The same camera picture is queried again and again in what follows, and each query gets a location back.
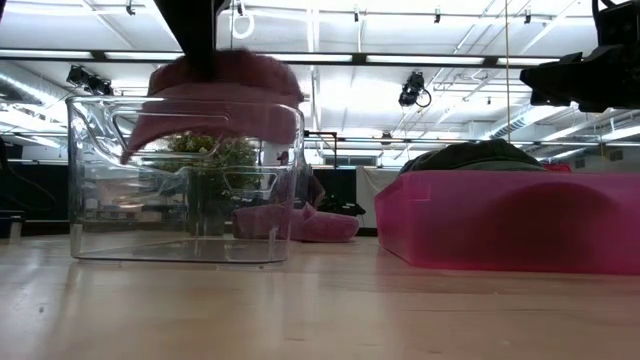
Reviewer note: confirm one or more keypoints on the white panel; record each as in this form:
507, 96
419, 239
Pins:
367, 195

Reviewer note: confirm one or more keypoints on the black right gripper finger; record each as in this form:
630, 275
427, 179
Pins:
565, 82

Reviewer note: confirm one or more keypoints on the black bag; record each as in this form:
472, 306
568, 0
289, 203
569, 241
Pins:
342, 206

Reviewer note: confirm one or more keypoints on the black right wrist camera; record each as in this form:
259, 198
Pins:
620, 25

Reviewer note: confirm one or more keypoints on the translucent red plastic bin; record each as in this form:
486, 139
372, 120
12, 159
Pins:
425, 225

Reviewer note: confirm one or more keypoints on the black ceiling spotlight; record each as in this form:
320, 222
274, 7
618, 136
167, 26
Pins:
77, 75
100, 86

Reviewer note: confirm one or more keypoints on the black metal stand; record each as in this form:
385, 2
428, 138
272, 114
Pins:
320, 133

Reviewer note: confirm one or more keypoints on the black overhead camera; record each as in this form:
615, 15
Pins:
412, 90

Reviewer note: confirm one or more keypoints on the maroon cap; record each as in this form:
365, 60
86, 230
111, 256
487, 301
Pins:
225, 115
320, 227

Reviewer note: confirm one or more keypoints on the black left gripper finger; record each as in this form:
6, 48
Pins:
200, 30

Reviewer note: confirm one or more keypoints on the black overhead frame beam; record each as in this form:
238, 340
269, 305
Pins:
360, 57

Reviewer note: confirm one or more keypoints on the clear plastic bin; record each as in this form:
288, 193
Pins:
90, 200

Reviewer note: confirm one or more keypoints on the small green potted plant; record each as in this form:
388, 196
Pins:
235, 155

